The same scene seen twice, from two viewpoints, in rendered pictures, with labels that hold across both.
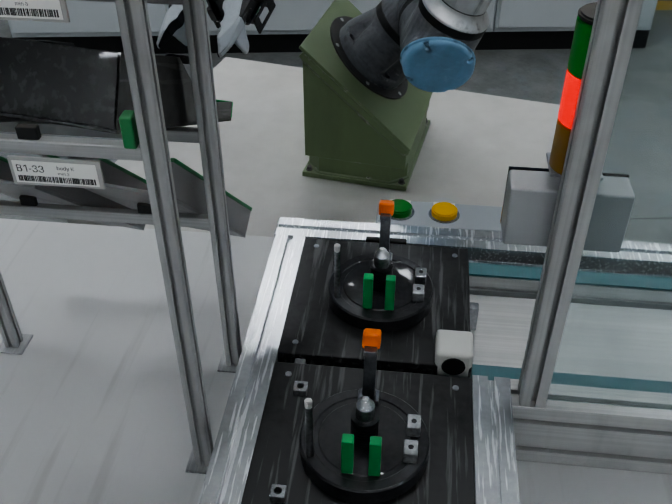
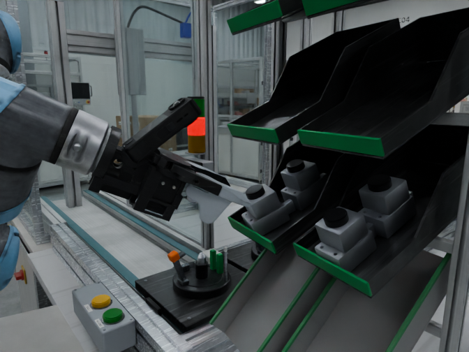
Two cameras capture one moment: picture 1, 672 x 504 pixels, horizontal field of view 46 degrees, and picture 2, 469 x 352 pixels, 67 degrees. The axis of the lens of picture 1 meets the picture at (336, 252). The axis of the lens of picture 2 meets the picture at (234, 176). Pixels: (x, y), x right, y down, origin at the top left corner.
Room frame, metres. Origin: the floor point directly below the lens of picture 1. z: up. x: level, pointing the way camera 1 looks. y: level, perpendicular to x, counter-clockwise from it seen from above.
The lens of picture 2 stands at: (1.32, 0.55, 1.41)
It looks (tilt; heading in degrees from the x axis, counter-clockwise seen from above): 12 degrees down; 224
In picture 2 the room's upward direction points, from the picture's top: straight up
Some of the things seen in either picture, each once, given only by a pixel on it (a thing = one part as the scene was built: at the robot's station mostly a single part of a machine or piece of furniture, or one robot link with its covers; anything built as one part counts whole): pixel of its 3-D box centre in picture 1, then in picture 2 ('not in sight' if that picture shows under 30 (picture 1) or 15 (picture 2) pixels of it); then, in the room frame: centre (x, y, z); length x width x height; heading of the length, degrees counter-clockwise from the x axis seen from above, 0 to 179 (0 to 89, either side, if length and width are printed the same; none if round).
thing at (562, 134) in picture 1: (579, 144); (196, 143); (0.67, -0.24, 1.28); 0.05 x 0.05 x 0.05
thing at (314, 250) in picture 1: (380, 301); (202, 287); (0.81, -0.06, 0.96); 0.24 x 0.24 x 0.02; 83
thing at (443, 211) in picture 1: (444, 213); (101, 302); (1.01, -0.17, 0.96); 0.04 x 0.04 x 0.02
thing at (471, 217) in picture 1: (442, 229); (102, 315); (1.01, -0.17, 0.93); 0.21 x 0.07 x 0.06; 83
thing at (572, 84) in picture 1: (589, 97); (196, 126); (0.67, -0.24, 1.33); 0.05 x 0.05 x 0.05
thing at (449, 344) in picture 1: (453, 353); (211, 259); (0.70, -0.15, 0.97); 0.05 x 0.05 x 0.04; 83
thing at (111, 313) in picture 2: (399, 210); (112, 317); (1.02, -0.10, 0.96); 0.04 x 0.04 x 0.02
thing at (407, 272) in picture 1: (380, 290); (202, 279); (0.81, -0.06, 0.98); 0.14 x 0.14 x 0.02
